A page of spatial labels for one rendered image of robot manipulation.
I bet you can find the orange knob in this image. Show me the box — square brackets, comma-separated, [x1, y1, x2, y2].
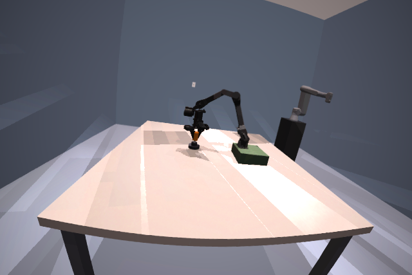
[193, 131, 199, 141]

